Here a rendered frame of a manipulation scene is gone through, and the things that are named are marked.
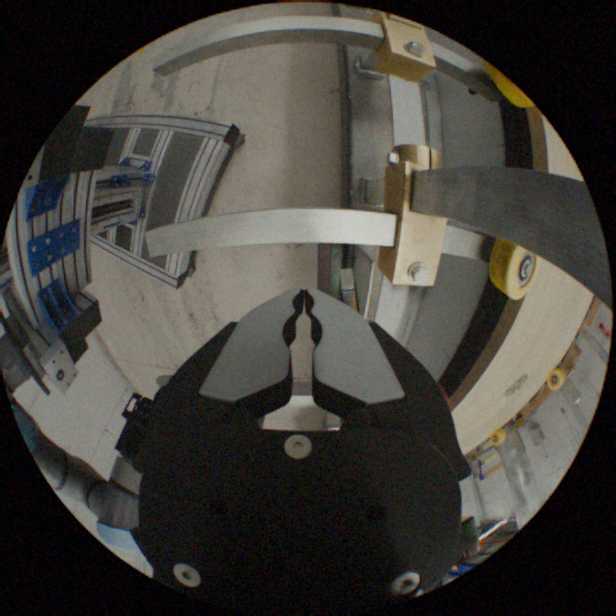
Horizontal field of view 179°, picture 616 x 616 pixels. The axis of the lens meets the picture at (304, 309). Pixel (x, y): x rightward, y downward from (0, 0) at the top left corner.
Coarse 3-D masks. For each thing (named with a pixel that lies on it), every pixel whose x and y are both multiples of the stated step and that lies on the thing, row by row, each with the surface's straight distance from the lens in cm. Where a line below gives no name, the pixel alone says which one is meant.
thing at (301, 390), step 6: (294, 384) 32; (300, 384) 32; (306, 384) 32; (294, 390) 32; (300, 390) 31; (306, 390) 31; (294, 396) 31; (300, 396) 31; (306, 396) 31; (294, 402) 33; (300, 402) 32; (306, 402) 32; (312, 402) 32
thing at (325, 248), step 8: (320, 248) 34; (328, 248) 34; (320, 256) 34; (328, 256) 34; (320, 264) 35; (328, 264) 35; (320, 272) 35; (328, 272) 35; (320, 280) 36; (328, 280) 36; (320, 288) 36; (328, 288) 36
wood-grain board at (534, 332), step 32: (544, 128) 35; (544, 160) 33; (544, 288) 37; (576, 288) 61; (512, 320) 33; (544, 320) 45; (576, 320) 85; (512, 352) 40; (544, 352) 63; (480, 384) 40; (480, 416) 64; (512, 416) 122
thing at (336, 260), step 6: (336, 246) 34; (342, 246) 34; (336, 252) 34; (336, 258) 34; (336, 264) 35; (336, 270) 35; (336, 276) 36; (330, 282) 36; (336, 282) 36; (330, 288) 37; (336, 288) 37; (330, 294) 37; (336, 294) 37
